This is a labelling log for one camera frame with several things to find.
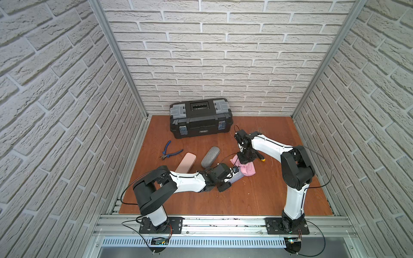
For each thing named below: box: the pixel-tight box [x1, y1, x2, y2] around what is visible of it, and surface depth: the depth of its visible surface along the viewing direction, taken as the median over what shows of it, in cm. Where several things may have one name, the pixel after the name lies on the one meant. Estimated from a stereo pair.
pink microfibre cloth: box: [229, 154, 256, 177], surface depth 91 cm
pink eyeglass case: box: [174, 152, 197, 174], surface depth 94 cm
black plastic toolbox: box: [169, 98, 234, 139], surface depth 101 cm
